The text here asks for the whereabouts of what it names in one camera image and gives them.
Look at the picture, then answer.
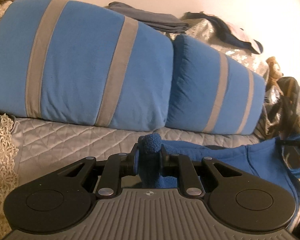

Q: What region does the small blue grey-striped cushion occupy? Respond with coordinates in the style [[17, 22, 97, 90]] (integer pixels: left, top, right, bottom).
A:
[[165, 34, 267, 136]]

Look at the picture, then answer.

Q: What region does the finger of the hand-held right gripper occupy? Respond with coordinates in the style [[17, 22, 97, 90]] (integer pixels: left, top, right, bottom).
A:
[[276, 139, 300, 155]]

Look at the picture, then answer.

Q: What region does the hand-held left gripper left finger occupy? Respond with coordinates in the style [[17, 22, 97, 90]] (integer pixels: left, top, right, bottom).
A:
[[56, 142, 142, 200]]

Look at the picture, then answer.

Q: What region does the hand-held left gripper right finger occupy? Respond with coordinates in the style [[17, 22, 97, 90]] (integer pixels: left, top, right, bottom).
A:
[[160, 146, 243, 200]]

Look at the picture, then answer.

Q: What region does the grey quilted bedspread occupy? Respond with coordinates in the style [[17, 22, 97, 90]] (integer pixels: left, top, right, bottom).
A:
[[0, 112, 265, 240]]

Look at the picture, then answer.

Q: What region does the dark navy cloth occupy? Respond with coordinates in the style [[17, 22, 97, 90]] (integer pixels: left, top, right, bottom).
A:
[[182, 11, 263, 55]]

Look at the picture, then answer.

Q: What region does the brown plush toy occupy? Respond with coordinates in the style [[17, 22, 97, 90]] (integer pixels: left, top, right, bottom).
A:
[[265, 56, 285, 88]]

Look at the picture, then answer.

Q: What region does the cream lace blanket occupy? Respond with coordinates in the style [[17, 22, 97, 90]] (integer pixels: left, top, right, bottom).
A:
[[0, 0, 43, 193]]

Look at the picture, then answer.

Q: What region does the folded grey cloth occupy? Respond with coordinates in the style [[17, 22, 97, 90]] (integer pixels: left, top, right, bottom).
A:
[[104, 2, 190, 34]]

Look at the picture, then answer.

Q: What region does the blue and navy fleece jacket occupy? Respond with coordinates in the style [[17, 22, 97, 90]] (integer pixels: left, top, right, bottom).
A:
[[137, 134, 300, 205]]

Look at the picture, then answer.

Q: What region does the dark bag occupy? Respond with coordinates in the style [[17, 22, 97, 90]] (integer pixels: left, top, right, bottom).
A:
[[264, 76, 300, 142]]

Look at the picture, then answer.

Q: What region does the large blue grey-striped cushion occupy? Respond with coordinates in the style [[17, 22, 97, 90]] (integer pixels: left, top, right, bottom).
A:
[[0, 0, 175, 132]]

